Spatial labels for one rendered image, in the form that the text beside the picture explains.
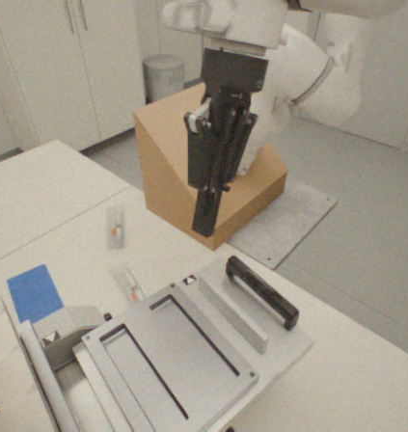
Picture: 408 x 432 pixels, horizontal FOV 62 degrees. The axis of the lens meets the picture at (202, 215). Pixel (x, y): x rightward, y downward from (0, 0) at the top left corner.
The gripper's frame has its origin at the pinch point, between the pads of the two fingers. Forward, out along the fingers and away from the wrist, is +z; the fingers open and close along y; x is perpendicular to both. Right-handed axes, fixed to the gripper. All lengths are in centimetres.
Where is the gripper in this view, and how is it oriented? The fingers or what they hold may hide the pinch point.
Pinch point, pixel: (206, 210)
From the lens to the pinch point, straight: 47.2
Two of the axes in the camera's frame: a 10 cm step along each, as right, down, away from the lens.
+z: -1.7, 8.8, 4.3
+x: -7.7, -3.9, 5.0
